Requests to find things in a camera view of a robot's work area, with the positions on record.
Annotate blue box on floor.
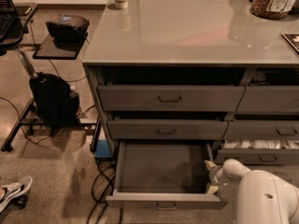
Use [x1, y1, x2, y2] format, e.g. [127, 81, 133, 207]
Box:
[94, 140, 111, 159]

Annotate grey drawer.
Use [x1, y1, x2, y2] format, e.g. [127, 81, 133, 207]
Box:
[236, 86, 299, 112]
[107, 119, 228, 140]
[223, 120, 299, 140]
[107, 140, 227, 211]
[97, 85, 245, 112]
[215, 140, 299, 165]

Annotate black desk frame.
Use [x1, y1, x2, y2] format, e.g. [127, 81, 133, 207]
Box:
[0, 49, 98, 153]

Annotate black caster wheel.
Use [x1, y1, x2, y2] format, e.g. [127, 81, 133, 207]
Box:
[13, 195, 28, 209]

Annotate grey drawer cabinet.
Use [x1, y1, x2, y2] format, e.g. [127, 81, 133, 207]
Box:
[81, 0, 299, 166]

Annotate clear jar of nuts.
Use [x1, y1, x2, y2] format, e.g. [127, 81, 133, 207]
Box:
[250, 0, 296, 20]

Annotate white sneaker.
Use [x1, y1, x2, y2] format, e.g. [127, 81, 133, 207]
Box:
[0, 175, 33, 213]

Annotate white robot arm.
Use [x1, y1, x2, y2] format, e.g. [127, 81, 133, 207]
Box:
[205, 159, 299, 224]

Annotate dark magazine on counter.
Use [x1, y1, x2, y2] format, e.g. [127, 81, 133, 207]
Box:
[281, 33, 299, 54]

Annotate black pouch on tray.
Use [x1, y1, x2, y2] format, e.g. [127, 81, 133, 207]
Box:
[46, 14, 90, 42]

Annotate black laptop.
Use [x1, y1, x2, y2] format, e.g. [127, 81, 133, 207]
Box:
[0, 0, 18, 39]

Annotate black backpack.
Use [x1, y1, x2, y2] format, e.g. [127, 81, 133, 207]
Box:
[29, 73, 79, 131]

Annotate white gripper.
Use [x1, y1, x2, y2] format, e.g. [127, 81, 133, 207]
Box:
[204, 160, 228, 194]

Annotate black floor cables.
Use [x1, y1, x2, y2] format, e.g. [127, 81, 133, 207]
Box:
[85, 161, 124, 224]

